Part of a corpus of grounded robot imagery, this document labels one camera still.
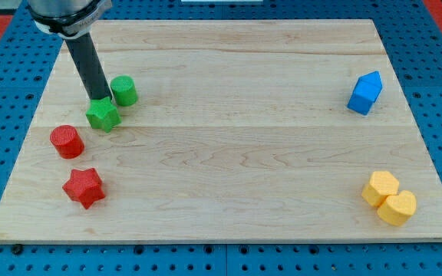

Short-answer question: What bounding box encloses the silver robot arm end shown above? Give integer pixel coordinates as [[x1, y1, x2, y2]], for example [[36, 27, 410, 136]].
[[28, 0, 113, 40]]

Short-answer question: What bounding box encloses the yellow hexagon block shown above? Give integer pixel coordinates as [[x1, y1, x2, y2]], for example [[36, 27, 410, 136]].
[[361, 171, 400, 207]]

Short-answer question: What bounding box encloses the light wooden board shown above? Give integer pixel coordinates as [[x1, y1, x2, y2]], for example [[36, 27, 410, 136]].
[[0, 19, 442, 245]]

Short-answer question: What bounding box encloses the green cylinder block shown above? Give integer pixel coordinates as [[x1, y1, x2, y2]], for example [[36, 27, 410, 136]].
[[110, 75, 138, 107]]

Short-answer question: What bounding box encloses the blue house-shaped block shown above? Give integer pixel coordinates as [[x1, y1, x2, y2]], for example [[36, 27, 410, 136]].
[[347, 71, 383, 116]]

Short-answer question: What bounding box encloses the green star block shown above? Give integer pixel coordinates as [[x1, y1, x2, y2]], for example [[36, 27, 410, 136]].
[[85, 97, 121, 133]]

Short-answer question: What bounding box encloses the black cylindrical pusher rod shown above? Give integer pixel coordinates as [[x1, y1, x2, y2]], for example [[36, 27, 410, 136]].
[[65, 33, 112, 100]]

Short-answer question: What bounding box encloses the red star block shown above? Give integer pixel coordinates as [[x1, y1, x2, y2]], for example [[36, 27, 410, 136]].
[[62, 168, 106, 209]]

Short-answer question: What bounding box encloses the yellow heart block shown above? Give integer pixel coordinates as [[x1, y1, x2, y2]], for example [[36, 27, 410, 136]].
[[377, 190, 417, 226]]

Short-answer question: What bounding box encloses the red cylinder block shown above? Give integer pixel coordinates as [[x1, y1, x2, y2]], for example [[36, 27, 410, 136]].
[[49, 125, 84, 159]]

